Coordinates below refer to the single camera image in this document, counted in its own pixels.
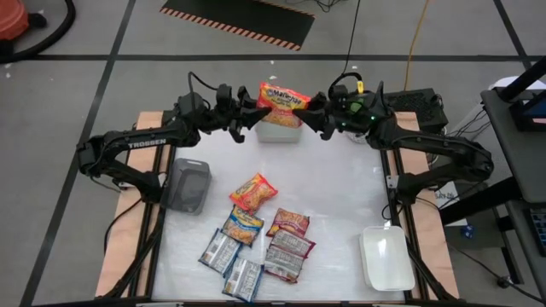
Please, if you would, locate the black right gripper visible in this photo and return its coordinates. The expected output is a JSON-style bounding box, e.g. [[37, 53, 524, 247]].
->
[[292, 84, 380, 142]]

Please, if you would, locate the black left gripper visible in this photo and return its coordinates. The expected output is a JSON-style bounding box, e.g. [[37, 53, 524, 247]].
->
[[208, 84, 273, 144]]

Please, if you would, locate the orange Maruchan noodle pack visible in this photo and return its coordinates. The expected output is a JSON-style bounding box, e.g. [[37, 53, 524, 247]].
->
[[229, 171, 279, 216], [255, 82, 311, 130]]

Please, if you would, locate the smoky grey plastic bin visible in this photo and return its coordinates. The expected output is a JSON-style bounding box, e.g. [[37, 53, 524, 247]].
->
[[161, 157, 213, 217]]

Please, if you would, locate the red Maruchan noodle pack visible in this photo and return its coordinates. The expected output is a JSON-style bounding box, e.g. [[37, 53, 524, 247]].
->
[[268, 229, 317, 259], [263, 246, 306, 285], [265, 207, 311, 239]]

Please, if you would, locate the blue Maruchan noodle pack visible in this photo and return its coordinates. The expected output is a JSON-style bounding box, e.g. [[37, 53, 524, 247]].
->
[[198, 228, 243, 277], [221, 257, 264, 304], [221, 204, 265, 248]]

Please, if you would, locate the white plastic bin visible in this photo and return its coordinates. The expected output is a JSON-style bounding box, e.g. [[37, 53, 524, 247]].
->
[[254, 119, 304, 144], [357, 224, 417, 293]]

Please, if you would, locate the black computer case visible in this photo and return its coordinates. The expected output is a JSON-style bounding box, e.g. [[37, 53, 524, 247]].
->
[[381, 87, 450, 134]]

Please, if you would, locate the black hazard-striped floor mat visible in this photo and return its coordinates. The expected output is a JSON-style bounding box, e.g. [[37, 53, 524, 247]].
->
[[160, 0, 317, 52]]

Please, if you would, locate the plywood table board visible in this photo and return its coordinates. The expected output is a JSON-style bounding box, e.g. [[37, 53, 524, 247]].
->
[[94, 110, 461, 299]]

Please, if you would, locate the black desk beam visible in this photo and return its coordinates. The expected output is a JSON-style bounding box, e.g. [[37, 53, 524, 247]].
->
[[439, 177, 524, 226]]

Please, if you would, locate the black slanted bar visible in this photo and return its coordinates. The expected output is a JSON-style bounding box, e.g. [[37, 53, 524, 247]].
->
[[494, 55, 546, 101]]

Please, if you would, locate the black device blue screen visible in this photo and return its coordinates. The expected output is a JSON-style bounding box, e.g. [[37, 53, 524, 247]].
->
[[508, 91, 546, 132]]

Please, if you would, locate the dark grey desk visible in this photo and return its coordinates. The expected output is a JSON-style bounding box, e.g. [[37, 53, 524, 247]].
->
[[480, 87, 546, 295]]

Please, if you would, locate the black keyboard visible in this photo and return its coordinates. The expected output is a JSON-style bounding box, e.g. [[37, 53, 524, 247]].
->
[[527, 207, 546, 258]]

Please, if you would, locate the orange shop vacuum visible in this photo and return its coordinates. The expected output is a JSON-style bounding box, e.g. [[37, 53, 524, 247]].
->
[[0, 0, 48, 42]]

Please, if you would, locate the left arm cable loop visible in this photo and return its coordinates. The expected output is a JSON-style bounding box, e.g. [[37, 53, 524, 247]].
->
[[187, 71, 219, 113]]

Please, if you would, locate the black hanging cable with loop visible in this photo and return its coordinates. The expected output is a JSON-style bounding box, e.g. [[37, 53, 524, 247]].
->
[[327, 0, 363, 101]]

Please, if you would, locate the yellow hanging cable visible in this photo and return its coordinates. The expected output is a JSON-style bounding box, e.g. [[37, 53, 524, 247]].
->
[[403, 0, 430, 91]]

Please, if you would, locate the black aluminium table frame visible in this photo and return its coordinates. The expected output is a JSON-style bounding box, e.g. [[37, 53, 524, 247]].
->
[[123, 96, 432, 307]]

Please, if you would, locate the thin black cable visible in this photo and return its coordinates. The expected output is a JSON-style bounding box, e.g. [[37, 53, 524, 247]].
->
[[103, 198, 144, 257]]

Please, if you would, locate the black diagonal frame strut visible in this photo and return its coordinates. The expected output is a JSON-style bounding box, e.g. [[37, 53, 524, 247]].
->
[[404, 242, 456, 302], [102, 225, 166, 299]]

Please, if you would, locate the black vacuum hose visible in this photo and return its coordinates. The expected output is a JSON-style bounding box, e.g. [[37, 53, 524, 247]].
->
[[0, 0, 77, 65]]

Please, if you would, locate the black floor cable with plug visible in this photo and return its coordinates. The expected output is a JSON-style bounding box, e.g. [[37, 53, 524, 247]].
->
[[445, 242, 546, 304]]

